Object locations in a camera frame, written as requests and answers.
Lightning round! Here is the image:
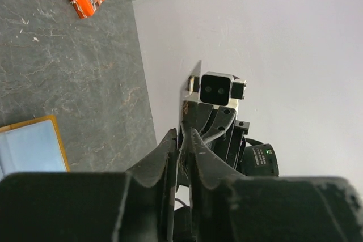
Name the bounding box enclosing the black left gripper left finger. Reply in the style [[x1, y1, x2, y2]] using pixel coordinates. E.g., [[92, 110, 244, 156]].
[[1, 129, 178, 241]]

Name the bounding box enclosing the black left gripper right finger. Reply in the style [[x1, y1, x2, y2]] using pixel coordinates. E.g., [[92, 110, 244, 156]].
[[188, 129, 362, 241]]

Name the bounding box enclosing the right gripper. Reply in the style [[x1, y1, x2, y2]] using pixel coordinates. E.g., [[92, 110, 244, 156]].
[[181, 101, 249, 174]]

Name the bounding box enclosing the yellow leather card holder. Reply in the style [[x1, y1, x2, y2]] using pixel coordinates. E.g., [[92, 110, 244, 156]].
[[1, 115, 70, 179]]

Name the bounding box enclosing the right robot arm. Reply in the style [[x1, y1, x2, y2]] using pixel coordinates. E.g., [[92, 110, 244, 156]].
[[180, 101, 279, 176]]

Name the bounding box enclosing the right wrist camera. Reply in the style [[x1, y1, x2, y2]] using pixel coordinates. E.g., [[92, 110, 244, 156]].
[[185, 72, 247, 106]]

